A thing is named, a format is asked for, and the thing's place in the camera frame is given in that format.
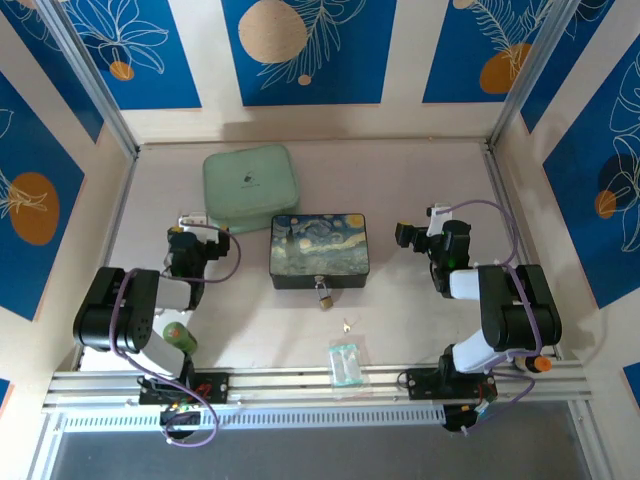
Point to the teal edged foil packet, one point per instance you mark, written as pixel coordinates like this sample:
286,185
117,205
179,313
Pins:
346,367

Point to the small silver key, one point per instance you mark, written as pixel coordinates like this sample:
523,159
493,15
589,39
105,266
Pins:
346,326

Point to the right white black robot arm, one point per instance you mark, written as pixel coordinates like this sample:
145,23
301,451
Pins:
520,310

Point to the orange capped cylinder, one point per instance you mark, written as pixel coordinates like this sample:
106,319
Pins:
539,364

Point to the clear plastic zip bag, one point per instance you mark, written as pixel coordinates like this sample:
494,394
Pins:
367,367

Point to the aluminium frame post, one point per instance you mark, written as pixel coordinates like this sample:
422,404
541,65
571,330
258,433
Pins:
530,75
95,85

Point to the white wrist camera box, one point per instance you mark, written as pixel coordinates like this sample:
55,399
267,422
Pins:
195,220
436,220

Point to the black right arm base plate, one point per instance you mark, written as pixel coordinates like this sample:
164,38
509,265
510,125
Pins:
420,385

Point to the aluminium table side rail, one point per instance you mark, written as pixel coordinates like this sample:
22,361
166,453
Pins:
112,240
505,200

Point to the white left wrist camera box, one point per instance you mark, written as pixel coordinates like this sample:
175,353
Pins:
195,220

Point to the blue floral wall panel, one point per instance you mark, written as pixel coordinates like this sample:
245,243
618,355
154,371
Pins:
45,75
460,60
325,65
590,240
150,50
30,260
565,75

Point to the mint green zip case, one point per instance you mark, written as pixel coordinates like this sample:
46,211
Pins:
250,180

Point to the starry night painted box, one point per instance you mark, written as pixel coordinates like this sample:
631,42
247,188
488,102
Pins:
320,245

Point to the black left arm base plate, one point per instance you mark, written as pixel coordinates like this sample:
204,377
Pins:
217,387

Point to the brass padlock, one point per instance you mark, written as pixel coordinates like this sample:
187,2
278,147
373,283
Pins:
325,299

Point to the aluminium mounting rail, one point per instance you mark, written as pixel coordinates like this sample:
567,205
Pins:
300,385

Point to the green cylinder with orange dot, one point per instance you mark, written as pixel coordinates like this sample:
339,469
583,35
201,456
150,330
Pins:
177,336

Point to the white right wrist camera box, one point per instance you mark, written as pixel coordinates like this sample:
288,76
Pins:
436,220

